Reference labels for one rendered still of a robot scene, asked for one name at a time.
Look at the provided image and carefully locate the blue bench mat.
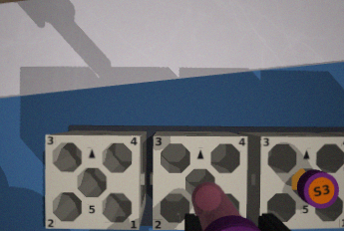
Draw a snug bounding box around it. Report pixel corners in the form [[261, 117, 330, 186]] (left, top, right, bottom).
[[0, 62, 344, 231]]

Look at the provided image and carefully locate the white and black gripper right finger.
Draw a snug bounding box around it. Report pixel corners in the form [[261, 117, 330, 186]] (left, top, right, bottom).
[[258, 213, 291, 231]]

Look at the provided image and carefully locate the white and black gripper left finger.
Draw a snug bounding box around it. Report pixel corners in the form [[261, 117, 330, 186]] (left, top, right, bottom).
[[184, 213, 202, 231]]

